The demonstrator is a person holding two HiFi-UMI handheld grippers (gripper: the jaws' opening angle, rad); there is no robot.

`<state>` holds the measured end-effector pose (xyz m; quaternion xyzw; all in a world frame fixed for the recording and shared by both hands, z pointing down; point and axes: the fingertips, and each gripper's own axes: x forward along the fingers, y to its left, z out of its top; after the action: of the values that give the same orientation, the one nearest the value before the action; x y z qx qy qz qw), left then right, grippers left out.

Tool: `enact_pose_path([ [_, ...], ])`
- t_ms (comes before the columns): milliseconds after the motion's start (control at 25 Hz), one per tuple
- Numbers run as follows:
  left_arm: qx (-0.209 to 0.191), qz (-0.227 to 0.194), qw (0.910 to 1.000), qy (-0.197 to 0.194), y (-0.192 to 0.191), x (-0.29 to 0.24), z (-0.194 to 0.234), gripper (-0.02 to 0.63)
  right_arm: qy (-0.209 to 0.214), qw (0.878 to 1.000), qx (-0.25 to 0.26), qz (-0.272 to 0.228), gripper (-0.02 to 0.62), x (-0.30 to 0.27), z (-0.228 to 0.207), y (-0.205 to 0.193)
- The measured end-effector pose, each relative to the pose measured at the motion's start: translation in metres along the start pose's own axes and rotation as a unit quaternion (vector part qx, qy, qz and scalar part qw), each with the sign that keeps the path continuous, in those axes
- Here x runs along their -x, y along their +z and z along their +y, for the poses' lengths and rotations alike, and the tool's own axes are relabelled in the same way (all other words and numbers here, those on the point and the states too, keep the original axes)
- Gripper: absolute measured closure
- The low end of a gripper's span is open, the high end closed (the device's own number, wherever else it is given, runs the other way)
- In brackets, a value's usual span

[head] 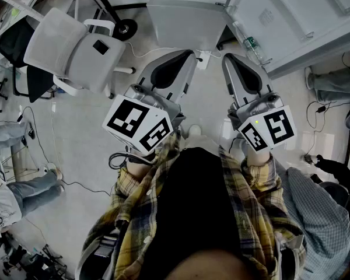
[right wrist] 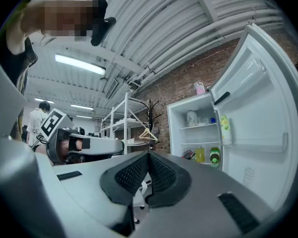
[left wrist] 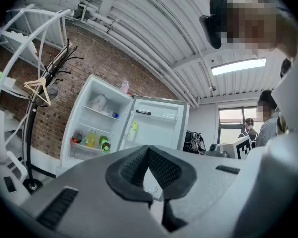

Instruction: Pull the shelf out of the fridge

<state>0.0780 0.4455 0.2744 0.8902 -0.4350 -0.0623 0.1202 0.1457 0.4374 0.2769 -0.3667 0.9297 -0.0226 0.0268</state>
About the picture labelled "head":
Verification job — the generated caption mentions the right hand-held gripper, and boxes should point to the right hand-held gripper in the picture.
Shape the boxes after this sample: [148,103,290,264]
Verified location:
[221,52,298,153]

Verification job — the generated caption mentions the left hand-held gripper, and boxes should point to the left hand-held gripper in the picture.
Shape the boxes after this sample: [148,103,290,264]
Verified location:
[101,49,198,154]

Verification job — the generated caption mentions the person's left forearm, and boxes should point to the person's left forearm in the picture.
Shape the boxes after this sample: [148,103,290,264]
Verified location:
[114,152,164,204]

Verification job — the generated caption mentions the person's right forearm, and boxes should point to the person's right forearm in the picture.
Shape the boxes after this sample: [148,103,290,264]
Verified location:
[240,150,284,198]

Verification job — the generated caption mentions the white fridge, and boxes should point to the white fridge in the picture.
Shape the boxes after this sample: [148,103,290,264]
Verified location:
[145,0,240,53]

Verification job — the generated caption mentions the clear water bottle green label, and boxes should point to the clear water bottle green label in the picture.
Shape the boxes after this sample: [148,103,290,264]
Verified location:
[234,22,266,65]

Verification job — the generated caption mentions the white power strip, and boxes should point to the white power strip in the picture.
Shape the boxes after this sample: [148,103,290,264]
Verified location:
[196,50,212,70]

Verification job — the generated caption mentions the white shoe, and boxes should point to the white shoe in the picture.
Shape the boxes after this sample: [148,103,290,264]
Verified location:
[188,124,204,138]

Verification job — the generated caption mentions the black smartphone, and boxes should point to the black smartphone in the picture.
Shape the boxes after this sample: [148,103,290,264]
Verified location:
[92,39,110,56]

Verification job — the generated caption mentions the beige trousers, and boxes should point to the beige trousers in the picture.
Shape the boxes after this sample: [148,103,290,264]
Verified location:
[182,134,221,155]

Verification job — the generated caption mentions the black coat rack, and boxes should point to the black coat rack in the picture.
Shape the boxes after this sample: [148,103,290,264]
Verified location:
[75,0,138,35]

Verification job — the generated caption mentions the white office chair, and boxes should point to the white office chair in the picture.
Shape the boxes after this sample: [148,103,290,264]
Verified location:
[23,7,137,100]

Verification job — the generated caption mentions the black top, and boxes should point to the black top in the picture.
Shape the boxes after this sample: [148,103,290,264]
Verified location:
[139,147,243,274]

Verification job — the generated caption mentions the yellow plaid shirt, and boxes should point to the yellow plaid shirt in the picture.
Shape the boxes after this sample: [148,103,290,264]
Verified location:
[75,132,307,280]

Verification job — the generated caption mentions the black office chair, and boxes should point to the black office chair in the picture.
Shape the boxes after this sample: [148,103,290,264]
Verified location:
[0,18,55,104]

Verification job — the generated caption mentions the white floor cable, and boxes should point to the white floor cable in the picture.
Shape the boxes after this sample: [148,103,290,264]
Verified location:
[125,41,199,59]

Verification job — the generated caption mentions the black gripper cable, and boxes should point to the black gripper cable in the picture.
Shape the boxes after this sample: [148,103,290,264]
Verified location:
[108,151,154,170]

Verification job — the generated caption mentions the black floor cable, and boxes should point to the black floor cable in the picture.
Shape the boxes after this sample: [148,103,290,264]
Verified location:
[16,106,112,197]

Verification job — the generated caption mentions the wire frame stand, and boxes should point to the wire frame stand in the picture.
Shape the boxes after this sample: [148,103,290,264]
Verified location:
[0,143,42,184]

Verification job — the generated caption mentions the grey webbing strap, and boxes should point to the grey webbing strap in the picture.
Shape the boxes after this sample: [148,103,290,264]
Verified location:
[92,220,121,259]

